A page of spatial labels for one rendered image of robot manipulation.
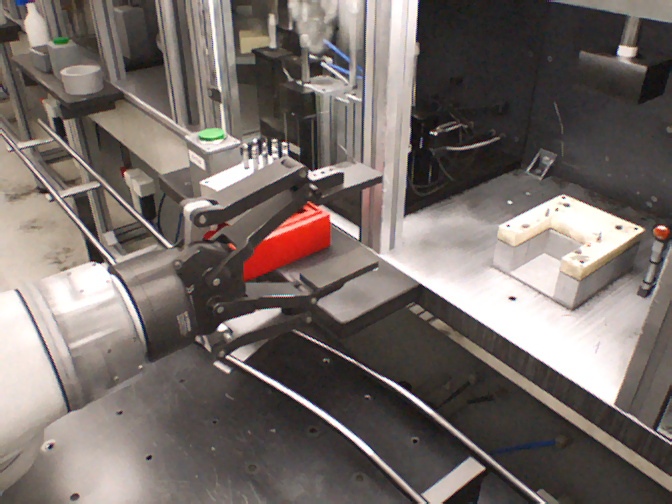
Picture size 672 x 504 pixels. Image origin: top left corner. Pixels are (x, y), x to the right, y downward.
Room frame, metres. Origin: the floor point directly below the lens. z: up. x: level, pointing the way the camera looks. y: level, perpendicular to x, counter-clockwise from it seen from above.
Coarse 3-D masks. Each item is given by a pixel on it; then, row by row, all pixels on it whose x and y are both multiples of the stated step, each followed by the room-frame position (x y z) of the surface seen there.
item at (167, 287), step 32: (160, 256) 0.35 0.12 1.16; (192, 256) 0.35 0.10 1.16; (224, 256) 0.37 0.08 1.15; (128, 288) 0.32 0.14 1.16; (160, 288) 0.33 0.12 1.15; (192, 288) 0.35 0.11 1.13; (224, 288) 0.37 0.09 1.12; (160, 320) 0.31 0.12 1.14; (192, 320) 0.32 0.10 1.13; (160, 352) 0.31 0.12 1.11
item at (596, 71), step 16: (624, 32) 0.72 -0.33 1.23; (640, 32) 0.71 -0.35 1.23; (592, 48) 0.75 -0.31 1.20; (608, 48) 0.75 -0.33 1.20; (624, 48) 0.72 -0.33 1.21; (592, 64) 0.72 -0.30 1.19; (608, 64) 0.70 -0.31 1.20; (624, 64) 0.69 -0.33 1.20; (640, 64) 0.68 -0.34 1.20; (656, 64) 0.68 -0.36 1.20; (576, 80) 0.73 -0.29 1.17; (592, 80) 0.72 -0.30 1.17; (608, 80) 0.70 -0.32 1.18; (624, 80) 0.69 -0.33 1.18; (640, 80) 0.67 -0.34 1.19; (656, 80) 0.69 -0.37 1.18; (608, 96) 0.70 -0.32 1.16; (624, 96) 0.68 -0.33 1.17; (640, 96) 0.67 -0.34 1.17; (656, 96) 0.70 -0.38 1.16
